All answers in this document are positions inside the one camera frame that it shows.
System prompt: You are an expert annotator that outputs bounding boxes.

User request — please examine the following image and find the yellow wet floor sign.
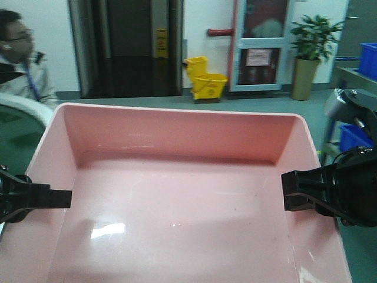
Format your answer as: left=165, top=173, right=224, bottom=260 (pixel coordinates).
left=155, top=28, right=168, bottom=58

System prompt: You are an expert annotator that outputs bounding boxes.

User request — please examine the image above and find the fire hose cabinet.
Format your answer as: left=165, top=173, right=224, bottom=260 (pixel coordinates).
left=228, top=1, right=294, bottom=92

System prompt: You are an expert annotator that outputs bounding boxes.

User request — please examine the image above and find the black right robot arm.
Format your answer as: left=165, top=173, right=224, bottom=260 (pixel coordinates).
left=282, top=88, right=376, bottom=227

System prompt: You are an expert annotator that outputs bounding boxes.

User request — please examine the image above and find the green conveyor belt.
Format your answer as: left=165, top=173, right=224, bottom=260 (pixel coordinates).
left=1, top=105, right=45, bottom=175

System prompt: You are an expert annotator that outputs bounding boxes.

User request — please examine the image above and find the potted green plant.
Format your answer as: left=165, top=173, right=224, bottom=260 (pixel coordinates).
left=291, top=15, right=344, bottom=101

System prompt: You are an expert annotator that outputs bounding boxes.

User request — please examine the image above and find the white outer conveyor rim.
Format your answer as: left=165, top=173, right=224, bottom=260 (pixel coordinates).
left=1, top=93, right=53, bottom=127

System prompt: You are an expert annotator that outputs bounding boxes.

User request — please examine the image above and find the yellow mop bucket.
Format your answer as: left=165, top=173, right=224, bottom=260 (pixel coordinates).
left=183, top=56, right=228, bottom=103

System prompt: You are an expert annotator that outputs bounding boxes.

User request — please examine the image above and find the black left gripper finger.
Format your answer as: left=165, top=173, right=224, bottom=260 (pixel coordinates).
left=1, top=169, right=72, bottom=223

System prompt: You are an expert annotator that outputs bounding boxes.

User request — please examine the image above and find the dark elevator door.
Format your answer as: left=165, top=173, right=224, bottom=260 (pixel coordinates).
left=68, top=1, right=184, bottom=99

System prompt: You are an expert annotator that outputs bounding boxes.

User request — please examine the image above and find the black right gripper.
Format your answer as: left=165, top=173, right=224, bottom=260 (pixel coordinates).
left=281, top=147, right=376, bottom=227

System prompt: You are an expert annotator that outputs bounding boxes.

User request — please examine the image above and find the blue crate on cart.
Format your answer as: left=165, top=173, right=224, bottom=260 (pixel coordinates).
left=358, top=42, right=377, bottom=80

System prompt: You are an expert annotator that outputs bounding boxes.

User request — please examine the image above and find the man with glasses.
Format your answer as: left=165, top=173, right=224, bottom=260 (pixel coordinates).
left=1, top=9, right=59, bottom=109

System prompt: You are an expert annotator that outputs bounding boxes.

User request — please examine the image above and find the pink plastic bin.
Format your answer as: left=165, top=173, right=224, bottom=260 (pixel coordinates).
left=1, top=103, right=351, bottom=282

